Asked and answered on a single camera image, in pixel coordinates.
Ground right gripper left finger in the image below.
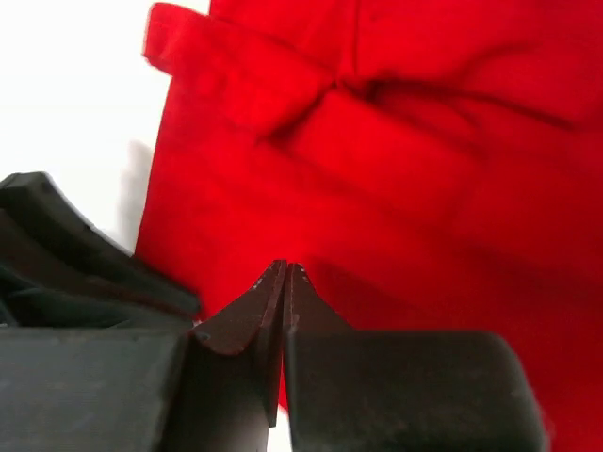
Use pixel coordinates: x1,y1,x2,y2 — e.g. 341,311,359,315
1,261,286,451

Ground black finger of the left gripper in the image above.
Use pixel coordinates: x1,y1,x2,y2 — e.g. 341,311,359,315
1,171,201,319

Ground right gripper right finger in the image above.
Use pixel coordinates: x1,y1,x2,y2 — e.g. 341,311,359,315
284,264,549,451

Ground red t shirt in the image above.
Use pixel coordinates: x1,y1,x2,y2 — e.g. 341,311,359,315
136,1,602,451

